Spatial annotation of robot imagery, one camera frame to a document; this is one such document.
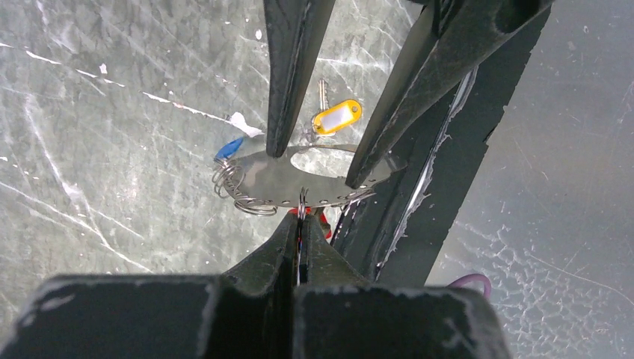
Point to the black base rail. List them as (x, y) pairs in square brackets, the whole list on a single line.
[(396, 235)]

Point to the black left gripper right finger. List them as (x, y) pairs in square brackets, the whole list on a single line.
[(339, 315)]

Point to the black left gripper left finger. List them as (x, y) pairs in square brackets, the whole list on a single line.
[(245, 312)]

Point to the blue key tag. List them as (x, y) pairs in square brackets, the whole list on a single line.
[(229, 149)]

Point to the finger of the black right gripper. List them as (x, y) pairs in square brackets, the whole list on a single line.
[(449, 39), (295, 31)]

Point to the red key tag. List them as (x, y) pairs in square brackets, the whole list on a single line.
[(322, 219)]

